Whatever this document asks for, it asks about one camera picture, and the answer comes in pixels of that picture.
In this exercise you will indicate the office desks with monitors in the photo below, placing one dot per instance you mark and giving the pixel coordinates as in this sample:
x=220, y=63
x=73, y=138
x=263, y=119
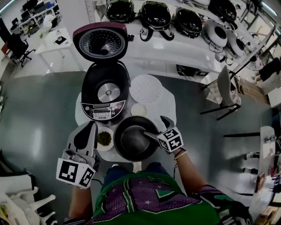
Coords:
x=30, y=13

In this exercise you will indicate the maroon rice cooker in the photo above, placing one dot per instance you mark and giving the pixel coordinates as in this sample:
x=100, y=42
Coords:
x=103, y=111

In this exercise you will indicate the person's white shoe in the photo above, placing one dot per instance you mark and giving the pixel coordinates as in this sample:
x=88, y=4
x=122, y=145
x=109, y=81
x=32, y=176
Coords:
x=137, y=166
x=115, y=165

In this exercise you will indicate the small teal goblet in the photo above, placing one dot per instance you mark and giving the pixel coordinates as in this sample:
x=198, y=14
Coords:
x=270, y=138

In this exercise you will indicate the purple and green jersey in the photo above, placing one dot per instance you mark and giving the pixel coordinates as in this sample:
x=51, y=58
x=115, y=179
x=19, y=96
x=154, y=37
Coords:
x=153, y=202

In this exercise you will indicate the person's left white shoe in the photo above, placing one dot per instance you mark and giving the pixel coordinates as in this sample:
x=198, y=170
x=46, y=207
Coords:
x=115, y=165

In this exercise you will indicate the wooden pallet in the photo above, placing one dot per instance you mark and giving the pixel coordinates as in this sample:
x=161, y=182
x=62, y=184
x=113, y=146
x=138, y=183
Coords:
x=250, y=90

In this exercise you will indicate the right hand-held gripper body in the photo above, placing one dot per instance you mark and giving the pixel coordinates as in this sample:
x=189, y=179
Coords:
x=170, y=139

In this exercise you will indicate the white table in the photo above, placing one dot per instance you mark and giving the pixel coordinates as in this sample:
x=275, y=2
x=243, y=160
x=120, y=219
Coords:
x=50, y=47

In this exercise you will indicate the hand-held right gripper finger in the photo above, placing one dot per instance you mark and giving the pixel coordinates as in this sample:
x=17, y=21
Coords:
x=168, y=124
x=152, y=135

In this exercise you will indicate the white plate of green beans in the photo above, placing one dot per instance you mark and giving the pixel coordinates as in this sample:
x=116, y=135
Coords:
x=105, y=138

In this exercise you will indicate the small white bowl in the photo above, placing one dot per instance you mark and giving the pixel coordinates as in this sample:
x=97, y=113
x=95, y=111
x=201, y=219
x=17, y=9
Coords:
x=138, y=109

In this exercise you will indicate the white metal shelf rack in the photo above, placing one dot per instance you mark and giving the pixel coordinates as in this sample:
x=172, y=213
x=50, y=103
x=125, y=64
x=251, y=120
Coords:
x=175, y=52

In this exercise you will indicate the dark red book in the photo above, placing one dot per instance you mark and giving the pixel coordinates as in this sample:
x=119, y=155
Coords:
x=260, y=182

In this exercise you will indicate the dark pot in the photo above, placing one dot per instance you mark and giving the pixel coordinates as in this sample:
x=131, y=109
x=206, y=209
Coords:
x=131, y=144

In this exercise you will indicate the marble table with black legs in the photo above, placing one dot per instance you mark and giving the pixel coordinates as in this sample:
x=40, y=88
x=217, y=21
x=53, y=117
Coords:
x=266, y=149

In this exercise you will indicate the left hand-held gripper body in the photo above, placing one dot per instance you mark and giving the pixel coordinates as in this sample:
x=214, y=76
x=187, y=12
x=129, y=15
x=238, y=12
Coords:
x=65, y=171

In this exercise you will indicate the black tripod with camera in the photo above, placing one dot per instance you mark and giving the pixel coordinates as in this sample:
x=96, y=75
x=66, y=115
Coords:
x=252, y=59

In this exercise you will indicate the black office chair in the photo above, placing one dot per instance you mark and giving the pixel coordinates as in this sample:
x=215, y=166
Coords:
x=18, y=47

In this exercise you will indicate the person's left forearm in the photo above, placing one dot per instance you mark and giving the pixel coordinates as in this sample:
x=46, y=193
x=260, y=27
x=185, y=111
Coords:
x=80, y=204

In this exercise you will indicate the grey chair with black legs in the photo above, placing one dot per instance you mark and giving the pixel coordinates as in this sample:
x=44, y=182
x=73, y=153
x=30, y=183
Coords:
x=225, y=83

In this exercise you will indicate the black square mat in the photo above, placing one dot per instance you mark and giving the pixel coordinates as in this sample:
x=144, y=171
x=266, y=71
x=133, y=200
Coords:
x=60, y=40

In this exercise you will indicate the person's right forearm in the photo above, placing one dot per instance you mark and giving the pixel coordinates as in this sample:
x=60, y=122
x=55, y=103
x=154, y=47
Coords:
x=188, y=173

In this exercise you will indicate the dark blue shorts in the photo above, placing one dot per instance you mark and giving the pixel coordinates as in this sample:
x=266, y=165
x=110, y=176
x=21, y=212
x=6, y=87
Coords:
x=158, y=169

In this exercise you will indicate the person's right white shoe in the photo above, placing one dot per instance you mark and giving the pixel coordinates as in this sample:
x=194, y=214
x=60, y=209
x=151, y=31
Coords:
x=137, y=166

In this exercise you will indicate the black equipment box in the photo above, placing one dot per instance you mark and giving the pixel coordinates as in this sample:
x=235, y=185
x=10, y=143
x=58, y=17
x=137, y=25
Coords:
x=188, y=70

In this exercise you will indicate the white perforated steamer tray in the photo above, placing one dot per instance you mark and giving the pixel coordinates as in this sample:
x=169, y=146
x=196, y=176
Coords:
x=146, y=90

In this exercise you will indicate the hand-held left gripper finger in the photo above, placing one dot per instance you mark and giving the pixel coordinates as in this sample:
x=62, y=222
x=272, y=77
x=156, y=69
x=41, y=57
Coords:
x=96, y=140
x=69, y=142

